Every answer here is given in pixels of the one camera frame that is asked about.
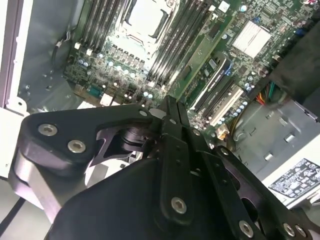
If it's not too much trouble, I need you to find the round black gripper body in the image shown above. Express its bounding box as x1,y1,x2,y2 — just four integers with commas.
43,156,236,240

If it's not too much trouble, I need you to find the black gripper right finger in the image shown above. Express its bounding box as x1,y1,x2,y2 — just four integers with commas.
177,99,315,240

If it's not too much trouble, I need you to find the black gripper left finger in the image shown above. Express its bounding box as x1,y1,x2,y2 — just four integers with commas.
9,96,195,226

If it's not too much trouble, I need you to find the green RAM stick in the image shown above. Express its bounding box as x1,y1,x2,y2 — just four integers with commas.
172,32,222,99

